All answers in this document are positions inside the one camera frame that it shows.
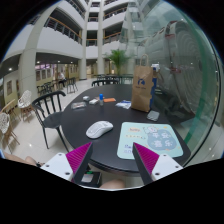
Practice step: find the small white packet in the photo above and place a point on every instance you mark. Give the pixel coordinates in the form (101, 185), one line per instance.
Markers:
(93, 101)

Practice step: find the brown paper bag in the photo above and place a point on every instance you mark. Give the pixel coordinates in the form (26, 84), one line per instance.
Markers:
(142, 85)

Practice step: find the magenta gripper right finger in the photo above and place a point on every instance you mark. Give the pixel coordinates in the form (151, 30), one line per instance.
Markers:
(146, 161)

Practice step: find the light green mouse pad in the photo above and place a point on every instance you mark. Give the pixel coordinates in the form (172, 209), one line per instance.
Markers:
(160, 138)

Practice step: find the round black table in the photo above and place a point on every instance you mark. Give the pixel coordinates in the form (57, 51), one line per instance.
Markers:
(75, 122)

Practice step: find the orange card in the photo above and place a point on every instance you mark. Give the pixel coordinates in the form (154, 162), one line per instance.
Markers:
(106, 100)

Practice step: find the white computer mouse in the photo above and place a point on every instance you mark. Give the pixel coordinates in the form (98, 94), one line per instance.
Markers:
(99, 128)

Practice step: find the grey small pouch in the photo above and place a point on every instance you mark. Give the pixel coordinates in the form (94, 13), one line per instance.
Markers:
(153, 115)

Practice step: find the small white box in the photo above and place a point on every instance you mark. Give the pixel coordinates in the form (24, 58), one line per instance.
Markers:
(86, 98)

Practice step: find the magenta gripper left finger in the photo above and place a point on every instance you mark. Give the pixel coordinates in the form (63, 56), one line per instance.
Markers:
(78, 160)

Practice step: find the potted palm plant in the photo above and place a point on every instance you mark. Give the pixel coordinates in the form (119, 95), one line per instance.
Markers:
(118, 58)

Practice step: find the black wooden chair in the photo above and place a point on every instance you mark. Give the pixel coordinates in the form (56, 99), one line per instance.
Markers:
(49, 112)

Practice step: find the blue cap bottle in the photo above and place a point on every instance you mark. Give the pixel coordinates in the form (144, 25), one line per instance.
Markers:
(101, 99)

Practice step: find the white lattice chair left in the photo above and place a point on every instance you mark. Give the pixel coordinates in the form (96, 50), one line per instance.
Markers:
(6, 128)

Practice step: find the black chair behind table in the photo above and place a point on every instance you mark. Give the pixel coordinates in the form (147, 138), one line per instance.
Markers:
(104, 82)

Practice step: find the clear plastic packet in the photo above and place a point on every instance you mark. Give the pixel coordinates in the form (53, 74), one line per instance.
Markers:
(78, 105)

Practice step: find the white wicker chair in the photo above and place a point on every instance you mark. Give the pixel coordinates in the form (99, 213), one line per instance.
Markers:
(24, 103)

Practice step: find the blue white tissue packet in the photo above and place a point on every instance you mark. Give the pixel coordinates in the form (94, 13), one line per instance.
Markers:
(124, 104)

